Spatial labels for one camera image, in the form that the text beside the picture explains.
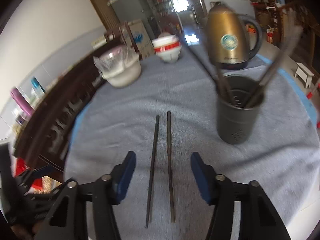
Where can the small white stool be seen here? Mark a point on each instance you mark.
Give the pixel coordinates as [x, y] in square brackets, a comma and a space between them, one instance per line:
[304, 73]

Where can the white bowl with plastic bag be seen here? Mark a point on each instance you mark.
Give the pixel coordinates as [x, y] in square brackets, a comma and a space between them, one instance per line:
[120, 66]

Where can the teal thermos bottle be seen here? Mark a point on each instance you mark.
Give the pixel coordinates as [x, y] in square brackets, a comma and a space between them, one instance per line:
[37, 86]

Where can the wooden stair railing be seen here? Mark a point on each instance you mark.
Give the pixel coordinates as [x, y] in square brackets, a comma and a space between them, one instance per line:
[296, 13]

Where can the grey tablecloth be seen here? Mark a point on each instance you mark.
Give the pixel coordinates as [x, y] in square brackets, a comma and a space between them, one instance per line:
[282, 153]

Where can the bronze electric kettle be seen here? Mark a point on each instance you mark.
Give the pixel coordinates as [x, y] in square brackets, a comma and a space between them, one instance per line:
[228, 40]

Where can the white appliance cardboard box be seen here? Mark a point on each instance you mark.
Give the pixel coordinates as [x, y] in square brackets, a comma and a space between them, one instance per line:
[141, 38]

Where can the dark carved wooden sideboard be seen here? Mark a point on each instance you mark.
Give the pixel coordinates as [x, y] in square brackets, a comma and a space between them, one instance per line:
[45, 137]

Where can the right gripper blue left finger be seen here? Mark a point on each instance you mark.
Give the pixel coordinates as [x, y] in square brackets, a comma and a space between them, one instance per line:
[121, 177]

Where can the pink thermos bottle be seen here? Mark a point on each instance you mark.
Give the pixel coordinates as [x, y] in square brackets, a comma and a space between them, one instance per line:
[21, 101]

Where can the grey refrigerator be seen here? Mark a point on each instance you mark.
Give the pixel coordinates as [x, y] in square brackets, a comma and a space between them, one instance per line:
[131, 10]

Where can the dark grey utensil holder cup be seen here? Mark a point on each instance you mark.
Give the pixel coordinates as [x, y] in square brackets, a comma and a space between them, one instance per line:
[235, 123]

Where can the stacked red white bowls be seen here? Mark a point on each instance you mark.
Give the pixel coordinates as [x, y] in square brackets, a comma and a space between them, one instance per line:
[167, 48]

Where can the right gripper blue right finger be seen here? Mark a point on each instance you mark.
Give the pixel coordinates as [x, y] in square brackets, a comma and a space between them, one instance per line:
[204, 176]

